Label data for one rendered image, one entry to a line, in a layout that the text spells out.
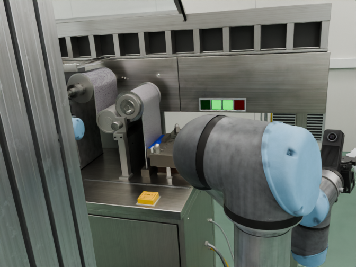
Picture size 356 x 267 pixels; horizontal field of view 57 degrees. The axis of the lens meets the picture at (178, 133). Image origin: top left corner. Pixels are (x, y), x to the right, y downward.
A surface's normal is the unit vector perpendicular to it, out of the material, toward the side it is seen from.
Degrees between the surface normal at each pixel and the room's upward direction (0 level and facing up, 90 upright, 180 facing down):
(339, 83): 90
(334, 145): 59
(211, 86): 90
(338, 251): 0
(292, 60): 90
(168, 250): 90
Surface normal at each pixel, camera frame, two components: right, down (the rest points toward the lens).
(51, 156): 0.97, 0.01
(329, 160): -0.60, -0.26
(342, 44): -0.29, 0.32
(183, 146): -0.81, -0.11
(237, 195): -0.77, 0.24
